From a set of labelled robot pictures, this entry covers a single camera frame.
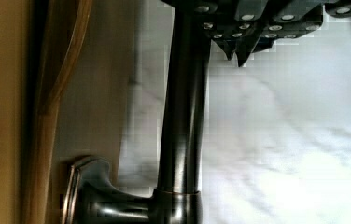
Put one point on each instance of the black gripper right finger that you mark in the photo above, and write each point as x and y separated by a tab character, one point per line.
269	20

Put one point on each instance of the wooden drawer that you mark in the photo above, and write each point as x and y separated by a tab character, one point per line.
65	67

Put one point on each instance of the black metal drawer handle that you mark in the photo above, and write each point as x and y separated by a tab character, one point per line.
92	199

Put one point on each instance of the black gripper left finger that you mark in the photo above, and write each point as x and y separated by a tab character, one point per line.
236	26

